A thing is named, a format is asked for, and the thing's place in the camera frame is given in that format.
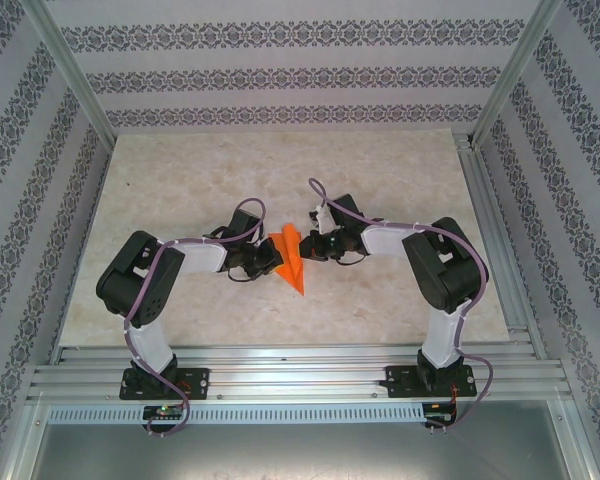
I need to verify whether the orange paper sheet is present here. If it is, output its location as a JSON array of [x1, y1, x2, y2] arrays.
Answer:
[[268, 222, 307, 297]]

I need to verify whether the small circuit board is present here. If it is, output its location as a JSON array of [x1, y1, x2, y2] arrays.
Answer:
[[143, 404, 184, 420], [426, 402, 457, 427]]

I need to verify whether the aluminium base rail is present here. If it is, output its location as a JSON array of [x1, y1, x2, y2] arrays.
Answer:
[[27, 343, 577, 403]]

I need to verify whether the slotted grey cable duct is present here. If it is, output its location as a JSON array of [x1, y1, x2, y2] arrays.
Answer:
[[47, 402, 427, 426]]

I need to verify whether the aluminium frame post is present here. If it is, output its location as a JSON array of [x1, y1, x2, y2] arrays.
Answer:
[[468, 0, 565, 144], [22, 0, 117, 147]]

